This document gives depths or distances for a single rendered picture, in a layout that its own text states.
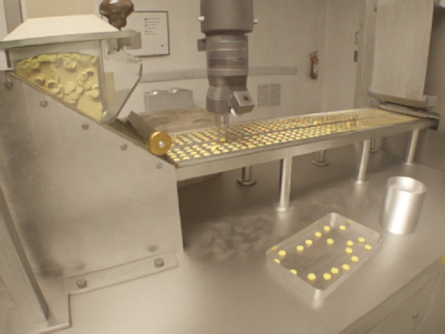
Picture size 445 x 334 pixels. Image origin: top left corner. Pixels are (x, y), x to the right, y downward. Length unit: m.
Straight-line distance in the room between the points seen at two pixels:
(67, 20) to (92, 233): 0.31
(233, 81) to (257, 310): 0.37
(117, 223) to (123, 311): 0.13
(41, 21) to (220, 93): 0.30
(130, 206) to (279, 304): 0.26
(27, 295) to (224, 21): 0.48
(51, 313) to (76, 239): 0.11
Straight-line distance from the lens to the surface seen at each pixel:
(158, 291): 0.45
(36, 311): 0.44
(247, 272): 0.47
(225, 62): 0.49
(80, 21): 0.44
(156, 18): 4.36
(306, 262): 0.49
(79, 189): 0.42
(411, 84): 0.99
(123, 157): 0.41
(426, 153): 1.06
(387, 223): 0.62
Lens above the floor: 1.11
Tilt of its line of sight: 22 degrees down
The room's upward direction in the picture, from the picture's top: 1 degrees counter-clockwise
